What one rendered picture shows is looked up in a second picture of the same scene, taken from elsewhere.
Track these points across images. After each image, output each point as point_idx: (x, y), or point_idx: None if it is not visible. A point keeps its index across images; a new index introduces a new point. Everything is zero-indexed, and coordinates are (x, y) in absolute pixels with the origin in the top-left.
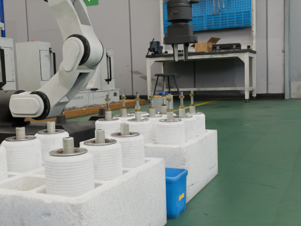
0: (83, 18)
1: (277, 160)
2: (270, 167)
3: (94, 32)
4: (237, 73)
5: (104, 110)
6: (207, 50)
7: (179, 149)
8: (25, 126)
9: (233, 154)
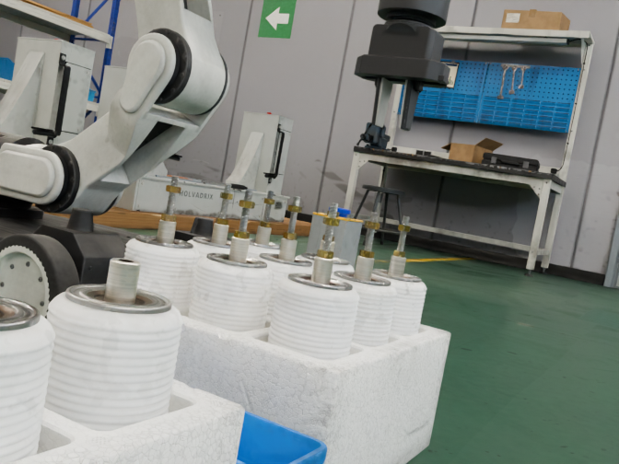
0: (199, 1)
1: (586, 439)
2: (569, 456)
3: (272, 87)
4: (520, 216)
5: (204, 222)
6: (472, 161)
7: (321, 377)
8: (24, 220)
9: (479, 393)
